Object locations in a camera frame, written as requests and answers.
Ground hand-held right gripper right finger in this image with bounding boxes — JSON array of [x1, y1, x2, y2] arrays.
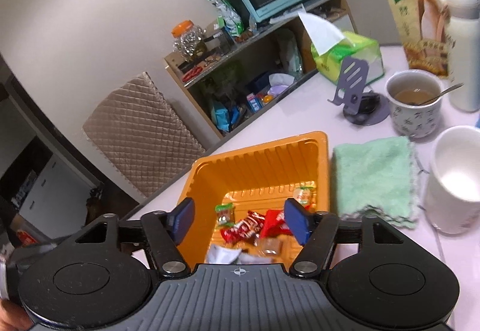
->
[[284, 198, 406, 277]]

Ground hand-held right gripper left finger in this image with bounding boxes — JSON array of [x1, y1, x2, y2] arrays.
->
[[73, 197, 196, 277]]

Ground red snack packet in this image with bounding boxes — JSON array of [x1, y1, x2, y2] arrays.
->
[[259, 209, 297, 239]]

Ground yellow candy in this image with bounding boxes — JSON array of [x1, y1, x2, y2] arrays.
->
[[292, 185, 317, 212]]

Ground brown candy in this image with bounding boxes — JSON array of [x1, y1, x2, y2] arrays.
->
[[255, 235, 284, 257]]

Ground green candy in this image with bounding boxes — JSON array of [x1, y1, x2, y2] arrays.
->
[[214, 203, 236, 228]]

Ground dark red candy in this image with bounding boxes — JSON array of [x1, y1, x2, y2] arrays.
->
[[232, 211, 267, 239]]

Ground grey-blue snack wrapper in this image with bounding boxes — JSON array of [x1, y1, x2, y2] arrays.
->
[[204, 244, 274, 266]]

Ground orange plastic tray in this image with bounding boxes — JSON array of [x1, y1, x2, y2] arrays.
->
[[175, 131, 331, 268]]

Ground person's left hand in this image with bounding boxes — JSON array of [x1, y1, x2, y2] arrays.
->
[[0, 299, 34, 331]]

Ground red printed box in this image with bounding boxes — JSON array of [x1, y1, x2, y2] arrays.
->
[[17, 230, 40, 247]]

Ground dark and white cabinet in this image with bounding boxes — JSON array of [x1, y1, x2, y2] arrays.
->
[[0, 53, 109, 242]]

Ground green cloth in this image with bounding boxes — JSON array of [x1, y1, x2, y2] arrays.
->
[[332, 136, 422, 230]]

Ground beige quilted chair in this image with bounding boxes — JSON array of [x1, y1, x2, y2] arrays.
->
[[82, 71, 207, 200]]

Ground blue bag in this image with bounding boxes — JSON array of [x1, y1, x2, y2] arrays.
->
[[210, 102, 241, 133]]

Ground small blue and white carton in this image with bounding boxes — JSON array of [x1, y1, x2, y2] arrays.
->
[[245, 93, 263, 113]]

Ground pale purple bowl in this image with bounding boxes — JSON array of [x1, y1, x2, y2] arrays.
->
[[268, 73, 297, 97]]

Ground white cartoon mug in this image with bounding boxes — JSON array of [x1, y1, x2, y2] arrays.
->
[[424, 125, 480, 236]]

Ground patterned white mug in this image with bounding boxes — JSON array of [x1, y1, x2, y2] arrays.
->
[[385, 69, 445, 139]]

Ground grey phone stand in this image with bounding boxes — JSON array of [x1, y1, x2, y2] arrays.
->
[[327, 56, 391, 125]]

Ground clear plastic bag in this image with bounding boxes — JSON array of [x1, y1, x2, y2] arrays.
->
[[275, 29, 304, 77]]

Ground clear jar with orange lid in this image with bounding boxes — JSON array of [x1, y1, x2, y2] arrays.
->
[[172, 21, 207, 59]]

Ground green tissue pack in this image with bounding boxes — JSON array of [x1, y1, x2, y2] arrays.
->
[[297, 11, 387, 86]]

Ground metal spoon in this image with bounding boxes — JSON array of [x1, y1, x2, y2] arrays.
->
[[412, 83, 465, 107]]

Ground green and white bag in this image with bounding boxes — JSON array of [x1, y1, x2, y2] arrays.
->
[[205, 0, 244, 39]]

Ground wooden shelf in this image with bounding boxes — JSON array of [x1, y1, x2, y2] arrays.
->
[[163, 0, 359, 140]]

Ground white thermos bottle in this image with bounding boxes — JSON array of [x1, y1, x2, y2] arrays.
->
[[438, 0, 480, 114]]

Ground red-handled scissors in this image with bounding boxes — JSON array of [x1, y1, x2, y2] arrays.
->
[[182, 66, 205, 82]]

